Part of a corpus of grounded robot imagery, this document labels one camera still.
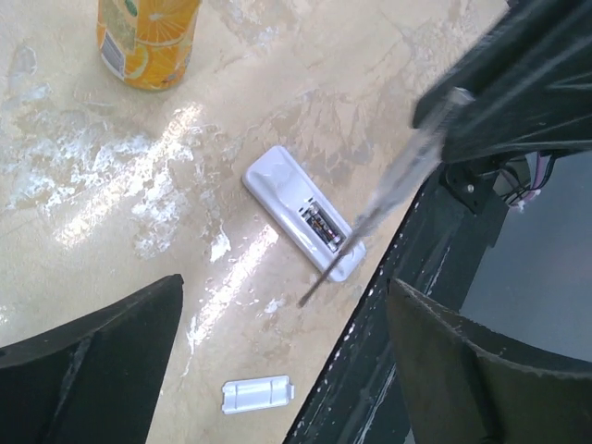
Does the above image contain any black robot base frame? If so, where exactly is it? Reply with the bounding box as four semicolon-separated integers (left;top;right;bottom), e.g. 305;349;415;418
286;161;508;443

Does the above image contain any orange juice bottle green label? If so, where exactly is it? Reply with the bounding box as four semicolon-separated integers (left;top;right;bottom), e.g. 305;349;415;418
96;0;202;91

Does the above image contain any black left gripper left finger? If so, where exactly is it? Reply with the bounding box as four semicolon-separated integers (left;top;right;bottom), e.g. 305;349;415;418
1;275;183;443

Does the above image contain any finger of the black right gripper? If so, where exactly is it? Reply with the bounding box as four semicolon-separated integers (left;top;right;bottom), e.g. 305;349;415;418
412;1;591;164

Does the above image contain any white remote control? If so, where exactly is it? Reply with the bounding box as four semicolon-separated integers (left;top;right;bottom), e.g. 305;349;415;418
242;145;352;272

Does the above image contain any white battery compartment cover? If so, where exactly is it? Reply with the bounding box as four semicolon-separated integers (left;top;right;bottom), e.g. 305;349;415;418
221;376;295;414

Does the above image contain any clear handle screwdriver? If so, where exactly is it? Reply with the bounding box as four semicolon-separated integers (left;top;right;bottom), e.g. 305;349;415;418
298;87;474;307

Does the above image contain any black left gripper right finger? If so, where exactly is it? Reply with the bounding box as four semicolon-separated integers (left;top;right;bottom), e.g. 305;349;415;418
387;279;591;443

